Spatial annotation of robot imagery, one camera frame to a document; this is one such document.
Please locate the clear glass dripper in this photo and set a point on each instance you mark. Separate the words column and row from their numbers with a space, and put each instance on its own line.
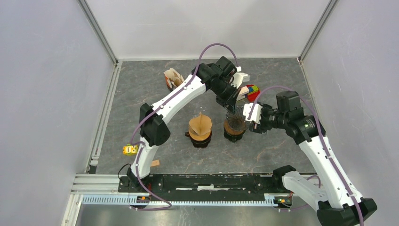
column 199, row 130

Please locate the colourful toy block stack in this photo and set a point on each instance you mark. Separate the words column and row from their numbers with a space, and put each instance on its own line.
column 249, row 92

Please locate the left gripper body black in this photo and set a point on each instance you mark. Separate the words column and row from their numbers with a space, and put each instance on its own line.
column 226, row 93

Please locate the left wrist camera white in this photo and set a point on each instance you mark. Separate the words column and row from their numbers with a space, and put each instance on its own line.
column 239, row 78

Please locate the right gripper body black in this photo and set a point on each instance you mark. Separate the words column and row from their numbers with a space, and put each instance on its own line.
column 269, row 119

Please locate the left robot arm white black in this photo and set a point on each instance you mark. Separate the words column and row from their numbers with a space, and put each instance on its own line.
column 222, row 77

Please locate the yellow green toy figure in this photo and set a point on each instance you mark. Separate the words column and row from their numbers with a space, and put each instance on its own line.
column 130, row 150

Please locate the brown glass dripper cup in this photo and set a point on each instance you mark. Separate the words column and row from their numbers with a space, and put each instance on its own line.
column 199, row 144

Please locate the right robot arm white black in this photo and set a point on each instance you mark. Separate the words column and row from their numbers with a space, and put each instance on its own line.
column 336, row 201

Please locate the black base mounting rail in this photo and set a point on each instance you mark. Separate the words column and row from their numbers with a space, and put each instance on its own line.
column 203, row 187

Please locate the grey ribbed dripper cone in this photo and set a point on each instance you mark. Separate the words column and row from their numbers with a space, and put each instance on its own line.
column 237, row 120

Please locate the flat wooden block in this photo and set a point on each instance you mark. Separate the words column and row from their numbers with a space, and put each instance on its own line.
column 155, row 163

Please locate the green glass dripper cup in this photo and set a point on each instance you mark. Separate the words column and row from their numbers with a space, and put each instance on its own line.
column 233, row 138

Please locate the brown paper coffee filter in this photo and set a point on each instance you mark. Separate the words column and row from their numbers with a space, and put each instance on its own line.
column 202, row 117

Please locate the orange coffee filter box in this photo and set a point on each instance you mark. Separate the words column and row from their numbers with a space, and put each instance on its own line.
column 173, row 79

